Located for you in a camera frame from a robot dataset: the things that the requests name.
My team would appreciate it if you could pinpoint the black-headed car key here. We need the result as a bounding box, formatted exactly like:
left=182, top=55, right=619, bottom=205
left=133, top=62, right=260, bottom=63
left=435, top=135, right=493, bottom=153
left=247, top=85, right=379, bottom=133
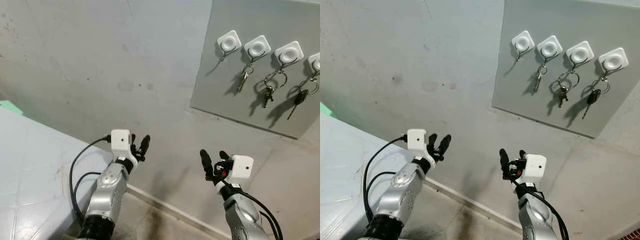
left=286, top=72, right=321, bottom=121
left=581, top=75, right=611, bottom=121

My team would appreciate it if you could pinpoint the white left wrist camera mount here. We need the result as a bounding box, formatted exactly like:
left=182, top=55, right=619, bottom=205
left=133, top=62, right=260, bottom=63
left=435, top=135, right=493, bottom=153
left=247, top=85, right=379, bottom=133
left=110, top=129, right=139, bottom=167
left=407, top=129, right=435, bottom=164

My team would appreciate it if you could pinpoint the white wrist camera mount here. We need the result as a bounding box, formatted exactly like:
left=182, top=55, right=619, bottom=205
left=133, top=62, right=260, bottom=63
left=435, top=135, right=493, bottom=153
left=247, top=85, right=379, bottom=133
left=515, top=154, right=547, bottom=186
left=407, top=129, right=435, bottom=164
left=215, top=155, right=254, bottom=189
left=110, top=129, right=139, bottom=167

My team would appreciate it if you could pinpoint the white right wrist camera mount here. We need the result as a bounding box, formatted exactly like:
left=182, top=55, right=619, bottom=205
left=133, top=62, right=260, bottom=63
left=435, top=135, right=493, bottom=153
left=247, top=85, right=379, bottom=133
left=215, top=155, right=254, bottom=189
left=515, top=154, right=547, bottom=186

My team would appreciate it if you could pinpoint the grey wall board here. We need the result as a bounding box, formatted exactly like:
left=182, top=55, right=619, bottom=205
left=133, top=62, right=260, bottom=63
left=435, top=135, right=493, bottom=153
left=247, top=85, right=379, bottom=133
left=190, top=0, right=321, bottom=140
left=492, top=0, right=640, bottom=139

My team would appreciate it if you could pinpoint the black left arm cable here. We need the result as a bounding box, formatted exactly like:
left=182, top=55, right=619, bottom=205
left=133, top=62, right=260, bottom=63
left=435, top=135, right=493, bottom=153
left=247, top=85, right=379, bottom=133
left=69, top=135, right=113, bottom=226
left=363, top=135, right=410, bottom=226

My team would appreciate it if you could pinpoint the key bunch on large ring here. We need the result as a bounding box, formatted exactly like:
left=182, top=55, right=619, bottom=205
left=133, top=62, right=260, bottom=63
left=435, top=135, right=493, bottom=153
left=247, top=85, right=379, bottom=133
left=262, top=69, right=289, bottom=109
left=556, top=70, right=581, bottom=109

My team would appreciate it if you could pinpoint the plain silver key on ring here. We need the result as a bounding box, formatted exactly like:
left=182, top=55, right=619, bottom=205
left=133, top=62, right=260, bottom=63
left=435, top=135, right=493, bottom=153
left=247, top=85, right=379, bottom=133
left=531, top=62, right=548, bottom=94
left=236, top=62, right=255, bottom=94

